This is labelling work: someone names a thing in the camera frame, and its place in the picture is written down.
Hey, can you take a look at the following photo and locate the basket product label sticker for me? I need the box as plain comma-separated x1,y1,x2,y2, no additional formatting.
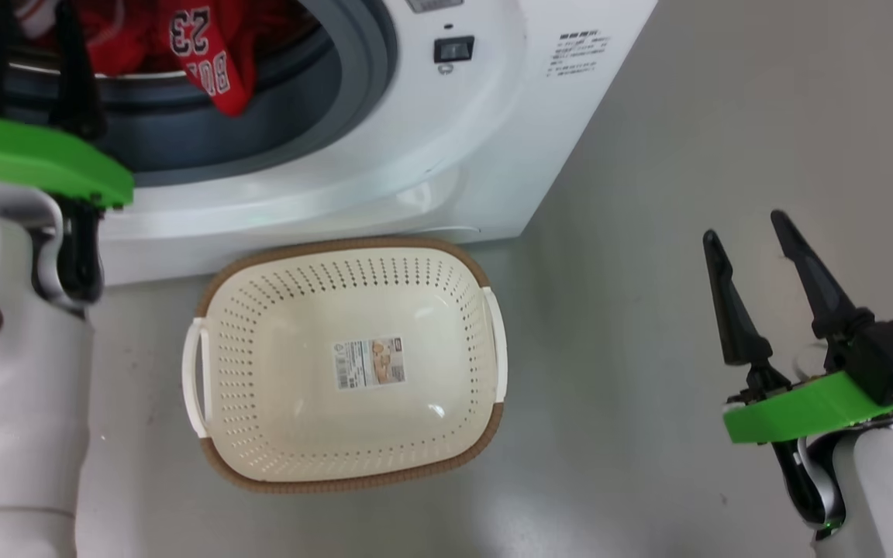
332,335,407,391

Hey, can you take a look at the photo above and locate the printed text label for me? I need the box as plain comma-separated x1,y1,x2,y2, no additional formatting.
545,30,612,79

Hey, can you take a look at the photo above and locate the red basketball jersey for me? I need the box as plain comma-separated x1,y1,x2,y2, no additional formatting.
16,0,320,118

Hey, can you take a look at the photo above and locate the cream perforated laundry basket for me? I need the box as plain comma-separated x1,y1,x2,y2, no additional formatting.
181,236,509,495

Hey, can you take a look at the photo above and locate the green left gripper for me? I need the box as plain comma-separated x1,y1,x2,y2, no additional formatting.
0,0,136,210

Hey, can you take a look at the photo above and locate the black door latch socket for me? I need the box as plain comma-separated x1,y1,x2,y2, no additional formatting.
433,35,476,65

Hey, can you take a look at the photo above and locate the white front-load washing machine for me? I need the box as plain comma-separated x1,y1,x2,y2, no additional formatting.
0,0,659,288

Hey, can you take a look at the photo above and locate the grey rubber door gasket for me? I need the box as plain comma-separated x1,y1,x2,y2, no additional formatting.
0,0,400,188

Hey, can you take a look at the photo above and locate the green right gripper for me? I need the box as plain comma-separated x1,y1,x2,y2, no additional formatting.
702,209,893,445

